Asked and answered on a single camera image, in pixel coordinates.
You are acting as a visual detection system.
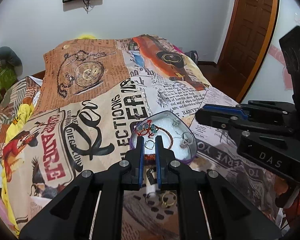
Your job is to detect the silver pendant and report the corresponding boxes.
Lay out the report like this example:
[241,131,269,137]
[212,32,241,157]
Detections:
[180,132,194,148]

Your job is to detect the gold hoop earrings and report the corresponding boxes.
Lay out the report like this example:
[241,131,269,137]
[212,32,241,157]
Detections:
[161,191,177,209]

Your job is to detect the red braided bracelet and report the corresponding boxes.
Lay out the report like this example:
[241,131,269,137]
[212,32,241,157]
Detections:
[135,125,175,151]

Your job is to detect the dark bag on floor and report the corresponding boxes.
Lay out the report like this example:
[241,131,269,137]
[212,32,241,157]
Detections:
[185,50,198,64]

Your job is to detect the wooden door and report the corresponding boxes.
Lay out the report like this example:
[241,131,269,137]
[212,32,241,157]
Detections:
[217,0,279,102]

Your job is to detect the newspaper print bed cover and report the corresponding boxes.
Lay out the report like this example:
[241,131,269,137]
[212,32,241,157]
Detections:
[0,34,281,239]

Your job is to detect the yellow blanket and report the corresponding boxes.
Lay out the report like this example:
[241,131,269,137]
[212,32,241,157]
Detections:
[1,103,34,236]

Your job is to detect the green patterned cloth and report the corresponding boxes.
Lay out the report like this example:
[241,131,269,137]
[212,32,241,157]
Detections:
[0,65,18,102]

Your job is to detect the yellow round object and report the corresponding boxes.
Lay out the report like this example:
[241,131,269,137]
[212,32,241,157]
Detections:
[78,34,96,40]

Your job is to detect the dark grey stuffed bag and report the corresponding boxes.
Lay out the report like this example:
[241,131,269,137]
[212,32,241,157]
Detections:
[0,46,23,77]

